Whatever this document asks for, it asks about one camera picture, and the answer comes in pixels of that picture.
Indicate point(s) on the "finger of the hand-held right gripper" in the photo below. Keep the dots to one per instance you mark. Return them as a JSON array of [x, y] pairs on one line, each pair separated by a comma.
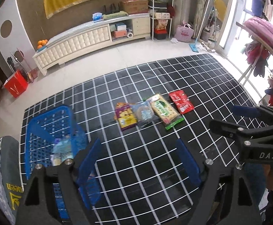
[[246, 110], [232, 130]]

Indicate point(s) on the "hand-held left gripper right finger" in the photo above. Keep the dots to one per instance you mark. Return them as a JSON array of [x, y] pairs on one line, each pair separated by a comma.
[[188, 161]]

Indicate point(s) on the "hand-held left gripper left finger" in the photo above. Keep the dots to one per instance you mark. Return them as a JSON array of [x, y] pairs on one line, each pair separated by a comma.
[[89, 159]]

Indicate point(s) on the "large light blue snack packet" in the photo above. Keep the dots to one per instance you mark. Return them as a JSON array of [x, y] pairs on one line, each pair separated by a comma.
[[66, 146]]

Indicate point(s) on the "blue plastic basket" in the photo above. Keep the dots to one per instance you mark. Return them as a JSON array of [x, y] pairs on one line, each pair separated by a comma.
[[45, 126]]

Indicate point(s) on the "person's blue jeans leg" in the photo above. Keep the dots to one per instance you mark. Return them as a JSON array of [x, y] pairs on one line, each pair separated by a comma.
[[255, 178]]

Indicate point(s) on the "black grid mat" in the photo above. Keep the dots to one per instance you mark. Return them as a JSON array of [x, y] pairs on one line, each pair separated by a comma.
[[150, 150]]

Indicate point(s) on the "red hanging garment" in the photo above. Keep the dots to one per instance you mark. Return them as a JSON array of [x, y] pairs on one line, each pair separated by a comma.
[[258, 58]]

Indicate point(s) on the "purple and yellow snack packet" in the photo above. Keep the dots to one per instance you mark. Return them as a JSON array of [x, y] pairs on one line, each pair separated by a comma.
[[125, 117]]

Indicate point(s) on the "green cracker packet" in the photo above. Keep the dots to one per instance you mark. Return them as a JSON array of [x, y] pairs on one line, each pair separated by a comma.
[[165, 110]]

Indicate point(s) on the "red snack packet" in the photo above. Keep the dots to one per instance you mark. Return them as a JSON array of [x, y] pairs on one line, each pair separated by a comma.
[[181, 102]]

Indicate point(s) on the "small clear blue snack packet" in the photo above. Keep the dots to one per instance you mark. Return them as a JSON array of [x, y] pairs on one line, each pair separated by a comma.
[[143, 113]]

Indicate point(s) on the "grey printed garment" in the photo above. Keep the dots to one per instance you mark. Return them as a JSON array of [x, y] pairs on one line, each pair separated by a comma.
[[7, 168]]

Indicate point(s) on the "pink quilt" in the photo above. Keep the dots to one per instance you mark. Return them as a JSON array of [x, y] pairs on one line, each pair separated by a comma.
[[265, 29]]

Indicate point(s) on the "pink bag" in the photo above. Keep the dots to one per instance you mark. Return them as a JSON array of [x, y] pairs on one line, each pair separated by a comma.
[[184, 33]]

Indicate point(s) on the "blue mop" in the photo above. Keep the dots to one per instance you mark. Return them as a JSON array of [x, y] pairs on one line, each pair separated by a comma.
[[203, 21]]

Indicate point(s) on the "red gift box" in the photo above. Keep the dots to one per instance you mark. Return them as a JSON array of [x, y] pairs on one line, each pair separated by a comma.
[[16, 84]]

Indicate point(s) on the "beige curtain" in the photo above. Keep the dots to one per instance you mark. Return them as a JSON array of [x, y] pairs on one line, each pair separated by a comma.
[[206, 4]]

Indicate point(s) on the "cream tv cabinet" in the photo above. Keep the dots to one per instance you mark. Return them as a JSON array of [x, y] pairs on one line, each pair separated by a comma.
[[80, 43]]

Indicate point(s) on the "blue fruit plate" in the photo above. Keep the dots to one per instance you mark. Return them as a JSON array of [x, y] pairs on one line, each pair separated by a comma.
[[41, 48]]

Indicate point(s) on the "pile of oranges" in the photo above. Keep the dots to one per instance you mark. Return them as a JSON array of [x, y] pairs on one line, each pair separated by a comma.
[[42, 42]]

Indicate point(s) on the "white rack shelf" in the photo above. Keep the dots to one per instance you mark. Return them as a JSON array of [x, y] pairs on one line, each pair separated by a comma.
[[161, 16]]

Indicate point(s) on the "pink storage box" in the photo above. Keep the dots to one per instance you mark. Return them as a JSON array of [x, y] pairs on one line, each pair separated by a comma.
[[118, 34]]

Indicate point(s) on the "paper roll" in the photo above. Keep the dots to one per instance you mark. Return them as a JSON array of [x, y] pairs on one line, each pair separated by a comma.
[[129, 35]]

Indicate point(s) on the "teal storage box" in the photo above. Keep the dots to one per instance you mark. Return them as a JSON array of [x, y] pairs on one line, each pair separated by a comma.
[[120, 26]]

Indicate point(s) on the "blue tissue box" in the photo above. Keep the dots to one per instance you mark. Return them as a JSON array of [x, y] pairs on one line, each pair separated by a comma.
[[97, 16]]

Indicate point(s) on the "green folded cloth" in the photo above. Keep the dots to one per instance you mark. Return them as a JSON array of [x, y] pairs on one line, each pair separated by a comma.
[[115, 15]]

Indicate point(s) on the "black router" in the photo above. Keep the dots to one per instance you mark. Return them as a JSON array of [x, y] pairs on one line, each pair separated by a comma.
[[111, 9]]

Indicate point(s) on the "cardboard box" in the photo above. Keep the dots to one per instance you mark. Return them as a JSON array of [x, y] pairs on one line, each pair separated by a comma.
[[134, 6]]

